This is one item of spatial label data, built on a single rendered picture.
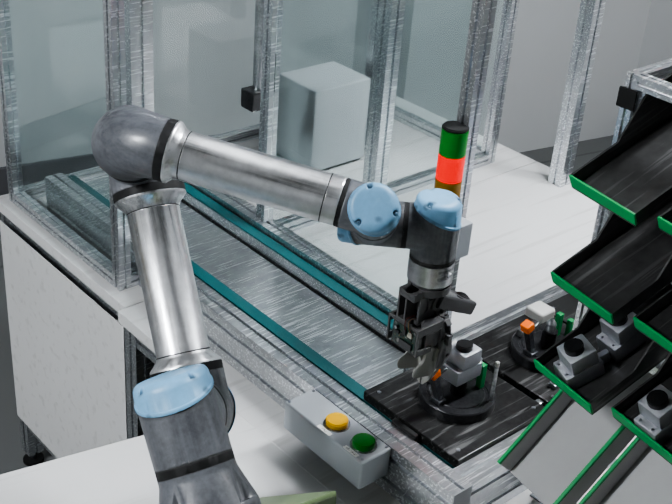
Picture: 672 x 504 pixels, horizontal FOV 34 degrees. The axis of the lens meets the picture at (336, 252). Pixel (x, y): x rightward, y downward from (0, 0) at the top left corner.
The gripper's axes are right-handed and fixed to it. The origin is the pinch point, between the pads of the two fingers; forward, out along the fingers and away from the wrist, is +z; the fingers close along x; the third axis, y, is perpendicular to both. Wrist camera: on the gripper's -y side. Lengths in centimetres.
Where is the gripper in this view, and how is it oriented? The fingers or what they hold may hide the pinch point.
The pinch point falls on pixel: (425, 375)
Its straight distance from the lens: 192.9
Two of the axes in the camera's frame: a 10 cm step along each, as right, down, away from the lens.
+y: -7.5, 2.8, -6.0
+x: 6.5, 4.1, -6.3
